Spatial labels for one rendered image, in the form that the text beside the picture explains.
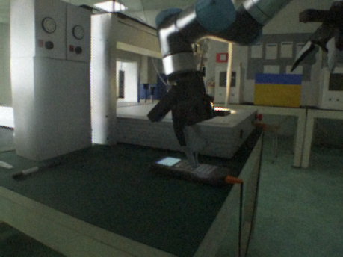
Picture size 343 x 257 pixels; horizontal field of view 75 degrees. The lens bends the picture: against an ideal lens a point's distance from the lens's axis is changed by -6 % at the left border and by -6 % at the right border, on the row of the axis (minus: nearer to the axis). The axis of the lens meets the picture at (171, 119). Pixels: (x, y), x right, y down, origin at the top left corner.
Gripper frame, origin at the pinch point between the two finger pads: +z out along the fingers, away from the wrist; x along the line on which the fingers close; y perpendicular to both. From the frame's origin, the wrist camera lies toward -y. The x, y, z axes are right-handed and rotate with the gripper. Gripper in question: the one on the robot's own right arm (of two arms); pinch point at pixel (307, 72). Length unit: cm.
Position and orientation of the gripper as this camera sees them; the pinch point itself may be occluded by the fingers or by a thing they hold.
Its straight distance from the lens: 73.9
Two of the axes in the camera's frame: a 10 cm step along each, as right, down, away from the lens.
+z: -4.4, 8.9, 1.2
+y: 8.9, 4.1, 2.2
